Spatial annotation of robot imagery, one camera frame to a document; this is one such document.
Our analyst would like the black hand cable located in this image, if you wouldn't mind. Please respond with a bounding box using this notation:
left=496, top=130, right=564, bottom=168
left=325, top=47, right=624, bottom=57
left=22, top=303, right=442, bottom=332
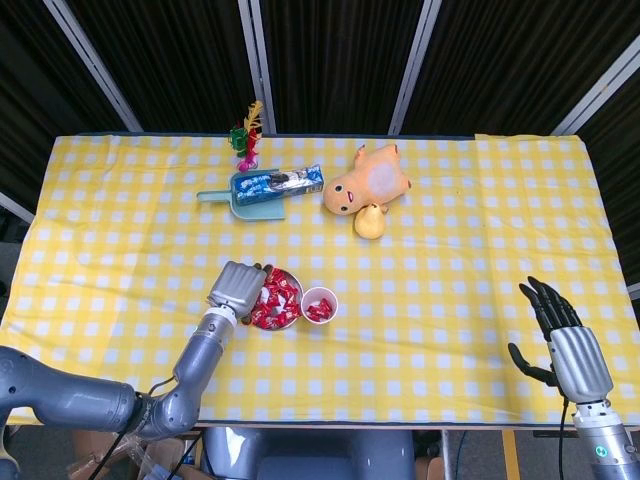
left=555, top=384, right=571, bottom=480
left=94, top=375, right=177, bottom=480

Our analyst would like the white paper cup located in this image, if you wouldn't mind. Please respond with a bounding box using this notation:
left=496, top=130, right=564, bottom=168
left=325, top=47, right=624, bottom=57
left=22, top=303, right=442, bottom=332
left=301, top=286, right=340, bottom=326

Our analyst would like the red candy heap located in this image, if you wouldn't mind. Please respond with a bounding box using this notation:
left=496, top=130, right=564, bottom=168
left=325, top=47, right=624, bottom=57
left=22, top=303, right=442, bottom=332
left=249, top=268, right=303, bottom=329
left=305, top=297, right=335, bottom=322

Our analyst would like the white metal table leg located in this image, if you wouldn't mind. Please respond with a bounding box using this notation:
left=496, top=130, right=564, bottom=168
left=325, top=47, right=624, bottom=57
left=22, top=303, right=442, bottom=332
left=442, top=428, right=459, bottom=480

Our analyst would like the orange plush chick toy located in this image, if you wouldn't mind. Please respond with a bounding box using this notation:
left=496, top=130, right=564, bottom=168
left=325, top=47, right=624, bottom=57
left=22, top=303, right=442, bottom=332
left=322, top=143, right=412, bottom=216

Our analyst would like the blue cookie package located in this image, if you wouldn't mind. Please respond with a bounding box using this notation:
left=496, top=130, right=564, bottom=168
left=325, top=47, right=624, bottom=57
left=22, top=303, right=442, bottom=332
left=233, top=164, right=325, bottom=207

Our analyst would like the black left hand cable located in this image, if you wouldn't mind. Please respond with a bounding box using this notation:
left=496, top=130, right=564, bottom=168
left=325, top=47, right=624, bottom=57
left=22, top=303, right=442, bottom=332
left=94, top=375, right=177, bottom=480

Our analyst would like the black pleated curtain panel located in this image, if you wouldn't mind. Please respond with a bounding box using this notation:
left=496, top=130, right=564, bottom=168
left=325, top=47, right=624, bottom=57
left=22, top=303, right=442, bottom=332
left=64, top=0, right=261, bottom=134
left=405, top=0, right=640, bottom=135
left=262, top=0, right=426, bottom=135
left=574, top=74, right=640, bottom=291
left=0, top=0, right=126, bottom=201

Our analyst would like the yellow pear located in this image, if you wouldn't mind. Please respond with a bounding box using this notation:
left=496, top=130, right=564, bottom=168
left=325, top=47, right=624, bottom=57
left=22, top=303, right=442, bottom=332
left=353, top=202, right=389, bottom=239

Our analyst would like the brown cardboard box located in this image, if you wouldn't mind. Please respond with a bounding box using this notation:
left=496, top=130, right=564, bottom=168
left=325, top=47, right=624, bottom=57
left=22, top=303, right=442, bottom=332
left=67, top=429, right=201, bottom=480

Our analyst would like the silver metal plate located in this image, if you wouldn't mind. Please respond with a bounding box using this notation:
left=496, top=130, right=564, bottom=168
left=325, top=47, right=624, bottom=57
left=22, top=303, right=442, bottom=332
left=244, top=266, right=304, bottom=331

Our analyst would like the grey robot torso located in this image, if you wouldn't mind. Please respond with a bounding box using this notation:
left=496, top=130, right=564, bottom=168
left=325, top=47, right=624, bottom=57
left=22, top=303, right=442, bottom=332
left=202, top=427, right=416, bottom=480

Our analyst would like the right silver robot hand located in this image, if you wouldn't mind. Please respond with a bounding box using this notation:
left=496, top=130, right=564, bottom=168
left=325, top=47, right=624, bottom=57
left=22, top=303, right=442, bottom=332
left=507, top=275, right=614, bottom=406

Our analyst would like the teal plastic scoop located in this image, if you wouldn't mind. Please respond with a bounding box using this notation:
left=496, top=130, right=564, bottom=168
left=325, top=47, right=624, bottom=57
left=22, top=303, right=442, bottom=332
left=196, top=172, right=287, bottom=222

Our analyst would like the colourful feather shuttlecock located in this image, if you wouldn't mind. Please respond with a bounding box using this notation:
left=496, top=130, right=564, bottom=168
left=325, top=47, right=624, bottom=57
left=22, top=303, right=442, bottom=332
left=228, top=99, right=265, bottom=173

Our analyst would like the yellow white checkered tablecloth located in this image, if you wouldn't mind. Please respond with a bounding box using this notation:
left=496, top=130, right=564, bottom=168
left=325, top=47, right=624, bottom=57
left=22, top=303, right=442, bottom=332
left=0, top=132, right=640, bottom=426

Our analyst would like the black right hand cable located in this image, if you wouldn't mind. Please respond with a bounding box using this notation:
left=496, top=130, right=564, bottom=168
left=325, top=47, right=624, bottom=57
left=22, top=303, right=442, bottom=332
left=555, top=384, right=571, bottom=480

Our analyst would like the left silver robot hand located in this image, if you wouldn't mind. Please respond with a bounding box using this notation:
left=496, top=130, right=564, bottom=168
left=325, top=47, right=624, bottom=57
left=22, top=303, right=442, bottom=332
left=206, top=259, right=276, bottom=324

